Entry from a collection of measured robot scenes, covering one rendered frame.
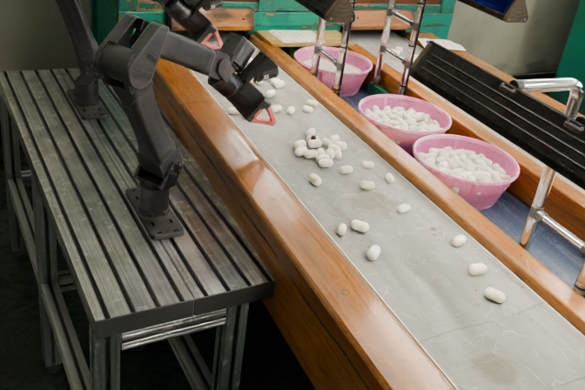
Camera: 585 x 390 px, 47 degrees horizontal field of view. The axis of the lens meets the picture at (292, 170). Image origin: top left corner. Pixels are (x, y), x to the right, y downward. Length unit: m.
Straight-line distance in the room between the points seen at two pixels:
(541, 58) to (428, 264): 3.75
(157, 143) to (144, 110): 0.09
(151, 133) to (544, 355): 0.81
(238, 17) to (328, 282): 1.37
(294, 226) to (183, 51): 0.40
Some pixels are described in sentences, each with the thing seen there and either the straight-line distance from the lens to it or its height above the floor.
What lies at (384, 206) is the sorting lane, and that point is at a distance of 1.47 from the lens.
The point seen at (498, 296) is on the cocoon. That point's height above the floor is 0.76.
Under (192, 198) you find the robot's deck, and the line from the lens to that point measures 1.54.
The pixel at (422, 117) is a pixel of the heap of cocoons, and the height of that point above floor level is 0.74.
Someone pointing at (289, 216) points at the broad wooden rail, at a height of 0.76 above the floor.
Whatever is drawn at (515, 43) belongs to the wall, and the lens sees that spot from 4.73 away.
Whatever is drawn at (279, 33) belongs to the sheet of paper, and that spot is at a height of 0.78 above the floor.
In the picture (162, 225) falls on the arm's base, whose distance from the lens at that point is 1.42.
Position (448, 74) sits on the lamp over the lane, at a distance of 1.28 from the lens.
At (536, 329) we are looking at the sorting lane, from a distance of 1.25.
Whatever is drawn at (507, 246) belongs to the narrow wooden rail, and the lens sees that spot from 1.40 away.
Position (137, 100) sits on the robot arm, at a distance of 1.27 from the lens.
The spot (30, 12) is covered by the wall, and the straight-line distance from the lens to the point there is 3.15.
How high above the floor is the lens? 1.46
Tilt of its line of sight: 28 degrees down
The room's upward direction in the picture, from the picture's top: 8 degrees clockwise
